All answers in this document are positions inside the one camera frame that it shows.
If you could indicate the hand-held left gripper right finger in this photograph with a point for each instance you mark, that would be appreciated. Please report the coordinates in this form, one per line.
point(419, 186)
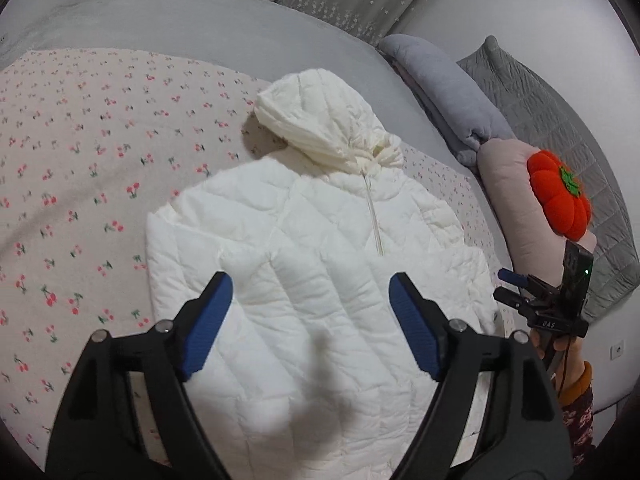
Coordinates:
point(415, 330)

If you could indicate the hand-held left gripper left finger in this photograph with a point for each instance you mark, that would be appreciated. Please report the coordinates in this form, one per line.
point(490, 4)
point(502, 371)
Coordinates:
point(207, 330)

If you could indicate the white wall socket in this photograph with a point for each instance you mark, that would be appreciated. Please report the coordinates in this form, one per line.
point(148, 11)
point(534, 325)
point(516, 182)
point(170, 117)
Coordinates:
point(618, 349)

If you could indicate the white quilted hooded jacket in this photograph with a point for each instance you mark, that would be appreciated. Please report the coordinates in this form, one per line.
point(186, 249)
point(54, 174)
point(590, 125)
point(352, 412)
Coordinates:
point(300, 240)

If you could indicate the folded grey blanket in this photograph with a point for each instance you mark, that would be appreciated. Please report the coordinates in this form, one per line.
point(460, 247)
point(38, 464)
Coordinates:
point(445, 85)

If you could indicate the grey quilted pillow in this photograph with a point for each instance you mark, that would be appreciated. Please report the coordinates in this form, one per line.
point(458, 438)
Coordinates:
point(550, 110)

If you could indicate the person's right forearm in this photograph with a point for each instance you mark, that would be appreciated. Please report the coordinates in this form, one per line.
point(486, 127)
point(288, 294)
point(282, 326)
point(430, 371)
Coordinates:
point(580, 425)

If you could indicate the pink pillow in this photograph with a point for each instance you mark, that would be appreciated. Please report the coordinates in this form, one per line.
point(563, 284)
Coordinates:
point(515, 200)

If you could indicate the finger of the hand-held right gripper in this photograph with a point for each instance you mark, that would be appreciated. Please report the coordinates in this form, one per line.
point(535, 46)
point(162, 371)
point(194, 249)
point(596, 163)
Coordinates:
point(512, 276)
point(510, 300)

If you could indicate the cherry print blanket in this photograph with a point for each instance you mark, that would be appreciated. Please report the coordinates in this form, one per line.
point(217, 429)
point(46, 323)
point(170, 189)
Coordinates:
point(75, 160)

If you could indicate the orange pumpkin plush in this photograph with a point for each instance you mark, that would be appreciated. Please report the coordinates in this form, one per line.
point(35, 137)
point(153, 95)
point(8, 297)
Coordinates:
point(552, 195)

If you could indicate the grey bed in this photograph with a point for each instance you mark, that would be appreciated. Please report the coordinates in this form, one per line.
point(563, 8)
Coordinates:
point(200, 25)

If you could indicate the person's right hand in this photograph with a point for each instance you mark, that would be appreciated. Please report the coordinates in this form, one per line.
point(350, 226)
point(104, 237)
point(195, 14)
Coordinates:
point(572, 355)

